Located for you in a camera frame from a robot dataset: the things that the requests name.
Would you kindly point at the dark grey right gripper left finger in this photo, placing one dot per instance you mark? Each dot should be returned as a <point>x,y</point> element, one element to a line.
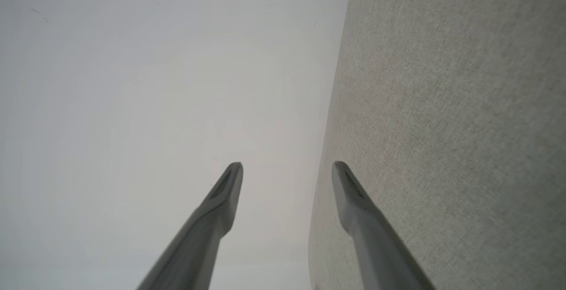
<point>208,228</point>

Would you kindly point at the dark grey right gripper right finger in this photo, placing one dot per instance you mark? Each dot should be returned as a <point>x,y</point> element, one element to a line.
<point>371,241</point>

